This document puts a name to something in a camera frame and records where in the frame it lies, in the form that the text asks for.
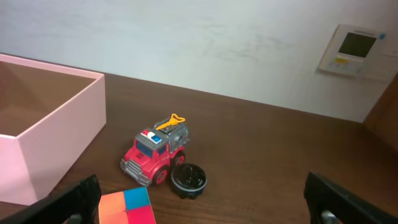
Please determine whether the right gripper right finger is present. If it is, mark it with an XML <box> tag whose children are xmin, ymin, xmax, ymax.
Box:
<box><xmin>303</xmin><ymin>172</ymin><xmax>397</xmax><ymax>224</ymax></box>

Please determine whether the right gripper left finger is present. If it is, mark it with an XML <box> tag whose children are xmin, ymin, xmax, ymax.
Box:
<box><xmin>1</xmin><ymin>174</ymin><xmax>101</xmax><ymax>224</ymax></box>

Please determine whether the multicolour puzzle cube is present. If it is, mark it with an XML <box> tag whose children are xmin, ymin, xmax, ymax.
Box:
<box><xmin>98</xmin><ymin>187</ymin><xmax>156</xmax><ymax>224</ymax></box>

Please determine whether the red toy fire truck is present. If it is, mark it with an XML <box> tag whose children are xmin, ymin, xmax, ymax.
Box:
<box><xmin>120</xmin><ymin>113</ymin><xmax>189</xmax><ymax>187</ymax></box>

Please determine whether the pink open cardboard box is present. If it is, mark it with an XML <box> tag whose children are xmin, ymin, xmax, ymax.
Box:
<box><xmin>1</xmin><ymin>55</ymin><xmax>106</xmax><ymax>205</ymax></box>

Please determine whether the black round toy wheel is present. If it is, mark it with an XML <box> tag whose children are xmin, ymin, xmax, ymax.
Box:
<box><xmin>170</xmin><ymin>163</ymin><xmax>208</xmax><ymax>200</ymax></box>

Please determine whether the white wall control panel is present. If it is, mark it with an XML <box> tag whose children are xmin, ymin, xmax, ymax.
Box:
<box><xmin>318</xmin><ymin>24</ymin><xmax>386</xmax><ymax>77</ymax></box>

